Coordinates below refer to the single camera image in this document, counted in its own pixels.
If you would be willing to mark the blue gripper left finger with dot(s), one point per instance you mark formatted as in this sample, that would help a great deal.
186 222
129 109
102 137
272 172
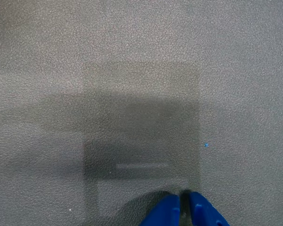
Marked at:
165 212

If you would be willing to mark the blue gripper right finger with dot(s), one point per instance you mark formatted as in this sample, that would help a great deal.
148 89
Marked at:
202 212

